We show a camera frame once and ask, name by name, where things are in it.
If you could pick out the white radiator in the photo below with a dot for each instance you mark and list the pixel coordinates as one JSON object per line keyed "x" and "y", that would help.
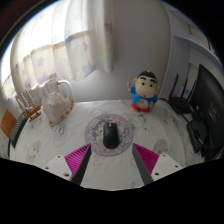
{"x": 35, "y": 91}

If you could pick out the round purple printed mouse pad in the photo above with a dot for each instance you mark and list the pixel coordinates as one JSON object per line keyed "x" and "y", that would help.
{"x": 93, "y": 133}

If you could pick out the white wall shelf unit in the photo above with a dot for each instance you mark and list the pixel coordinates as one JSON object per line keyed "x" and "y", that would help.
{"x": 196, "y": 43}

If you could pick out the wooden chair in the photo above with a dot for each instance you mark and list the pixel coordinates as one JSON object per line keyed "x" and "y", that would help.
{"x": 7, "y": 121}

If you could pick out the black computer mouse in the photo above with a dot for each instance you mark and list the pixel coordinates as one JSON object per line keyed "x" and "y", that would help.
{"x": 110, "y": 135}

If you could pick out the wooden sailing ship model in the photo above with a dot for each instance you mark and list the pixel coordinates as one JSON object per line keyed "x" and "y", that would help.
{"x": 31, "y": 111}

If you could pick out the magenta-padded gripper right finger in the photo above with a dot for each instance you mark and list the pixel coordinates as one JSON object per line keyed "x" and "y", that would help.
{"x": 149, "y": 160}

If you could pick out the white printed tablecloth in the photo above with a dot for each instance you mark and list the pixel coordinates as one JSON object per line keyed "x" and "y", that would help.
{"x": 160, "y": 133}

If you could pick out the cartoon boy figurine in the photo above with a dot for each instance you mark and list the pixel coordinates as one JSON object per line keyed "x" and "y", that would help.
{"x": 144, "y": 93}

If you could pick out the large white conch shell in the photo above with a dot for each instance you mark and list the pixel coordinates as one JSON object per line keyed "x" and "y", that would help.
{"x": 56, "y": 106}

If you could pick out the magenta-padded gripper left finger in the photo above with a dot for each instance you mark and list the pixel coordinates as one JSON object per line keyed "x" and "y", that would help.
{"x": 75, "y": 160}

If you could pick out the white star-print curtain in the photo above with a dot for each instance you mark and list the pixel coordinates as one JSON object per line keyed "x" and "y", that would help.
{"x": 66, "y": 43}

